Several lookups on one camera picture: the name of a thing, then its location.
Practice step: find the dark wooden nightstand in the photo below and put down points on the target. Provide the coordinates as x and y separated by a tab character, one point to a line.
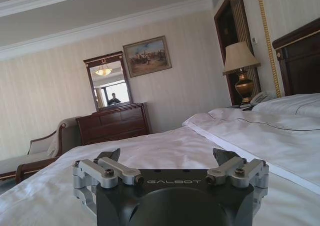
240	107

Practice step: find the white desk telephone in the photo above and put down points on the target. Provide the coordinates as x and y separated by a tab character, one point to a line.
258	97

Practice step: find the white bed with sheets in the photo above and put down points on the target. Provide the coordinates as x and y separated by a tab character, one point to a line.
75	181

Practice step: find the white wall thermostat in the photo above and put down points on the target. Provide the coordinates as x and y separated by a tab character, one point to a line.
254	40

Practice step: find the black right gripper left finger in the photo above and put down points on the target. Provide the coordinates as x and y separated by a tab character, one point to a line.
107	169

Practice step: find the dark wooden headboard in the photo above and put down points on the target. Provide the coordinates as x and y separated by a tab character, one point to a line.
300	58

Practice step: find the white pillow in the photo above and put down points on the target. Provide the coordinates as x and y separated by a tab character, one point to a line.
287	103

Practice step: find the white folded duvet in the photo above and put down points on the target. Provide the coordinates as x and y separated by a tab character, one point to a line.
262	135

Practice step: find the beige chaise lounge wooden frame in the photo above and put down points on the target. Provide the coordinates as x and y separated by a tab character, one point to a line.
35	153

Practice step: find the brass table lamp beige shade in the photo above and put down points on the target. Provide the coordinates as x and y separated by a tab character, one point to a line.
241	68

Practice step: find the wood framed mirror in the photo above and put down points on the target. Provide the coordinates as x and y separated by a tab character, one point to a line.
107	80

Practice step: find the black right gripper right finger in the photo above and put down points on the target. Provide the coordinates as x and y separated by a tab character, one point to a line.
237	169

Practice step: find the dark wooden dresser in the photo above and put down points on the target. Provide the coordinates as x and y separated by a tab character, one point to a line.
115	125

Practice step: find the framed landscape painting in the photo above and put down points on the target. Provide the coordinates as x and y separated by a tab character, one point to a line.
147	56

